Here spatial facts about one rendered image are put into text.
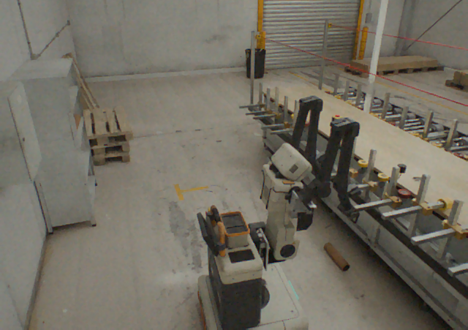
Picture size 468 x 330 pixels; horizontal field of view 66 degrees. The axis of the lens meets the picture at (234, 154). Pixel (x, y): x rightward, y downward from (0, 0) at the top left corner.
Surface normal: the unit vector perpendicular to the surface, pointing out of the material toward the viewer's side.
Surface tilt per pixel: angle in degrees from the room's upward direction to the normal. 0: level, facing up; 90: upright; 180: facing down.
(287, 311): 0
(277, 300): 0
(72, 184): 90
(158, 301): 0
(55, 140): 90
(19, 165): 90
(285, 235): 90
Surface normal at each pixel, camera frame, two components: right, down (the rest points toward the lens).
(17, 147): 0.32, 0.41
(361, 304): 0.00, -0.90
